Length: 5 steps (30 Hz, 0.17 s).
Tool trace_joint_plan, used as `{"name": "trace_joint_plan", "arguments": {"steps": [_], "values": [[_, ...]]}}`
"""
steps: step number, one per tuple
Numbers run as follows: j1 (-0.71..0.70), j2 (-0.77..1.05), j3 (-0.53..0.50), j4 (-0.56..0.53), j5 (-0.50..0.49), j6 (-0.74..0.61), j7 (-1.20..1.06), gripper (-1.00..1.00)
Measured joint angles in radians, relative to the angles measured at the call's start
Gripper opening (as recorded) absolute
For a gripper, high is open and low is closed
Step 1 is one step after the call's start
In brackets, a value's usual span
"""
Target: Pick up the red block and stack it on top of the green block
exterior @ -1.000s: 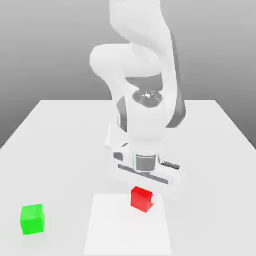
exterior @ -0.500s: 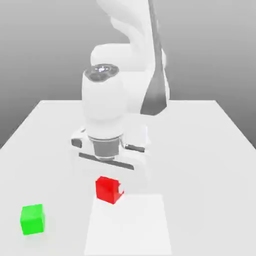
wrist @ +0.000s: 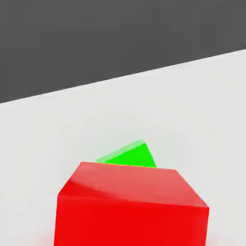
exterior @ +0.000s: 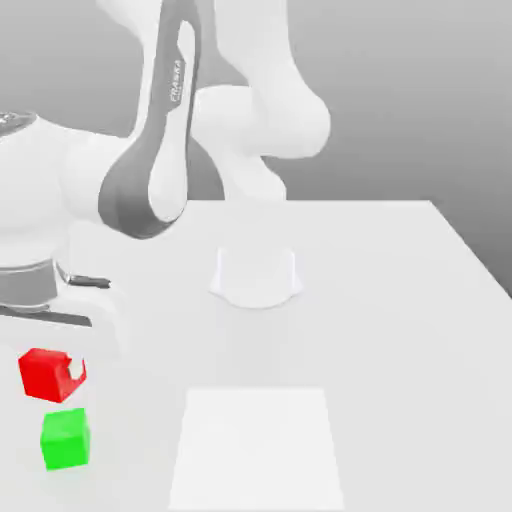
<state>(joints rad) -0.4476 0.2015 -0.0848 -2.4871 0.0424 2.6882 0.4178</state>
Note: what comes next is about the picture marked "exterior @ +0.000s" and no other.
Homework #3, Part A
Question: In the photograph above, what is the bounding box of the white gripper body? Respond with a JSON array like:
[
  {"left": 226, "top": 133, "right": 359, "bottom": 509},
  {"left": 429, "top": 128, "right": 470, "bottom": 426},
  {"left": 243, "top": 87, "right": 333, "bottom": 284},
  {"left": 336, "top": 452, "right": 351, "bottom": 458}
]
[{"left": 0, "top": 298, "right": 122, "bottom": 358}]

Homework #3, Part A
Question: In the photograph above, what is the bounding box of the small red cube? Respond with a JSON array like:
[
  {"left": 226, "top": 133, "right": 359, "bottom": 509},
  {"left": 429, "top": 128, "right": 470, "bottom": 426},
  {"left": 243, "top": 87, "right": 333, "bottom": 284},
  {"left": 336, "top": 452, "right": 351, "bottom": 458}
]
[{"left": 17, "top": 347, "right": 88, "bottom": 404}]

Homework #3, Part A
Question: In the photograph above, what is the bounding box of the small green cube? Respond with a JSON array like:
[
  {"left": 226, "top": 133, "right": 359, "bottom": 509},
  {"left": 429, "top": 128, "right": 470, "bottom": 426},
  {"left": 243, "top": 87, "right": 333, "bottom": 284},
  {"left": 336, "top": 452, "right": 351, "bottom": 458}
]
[{"left": 39, "top": 407, "right": 92, "bottom": 472}]

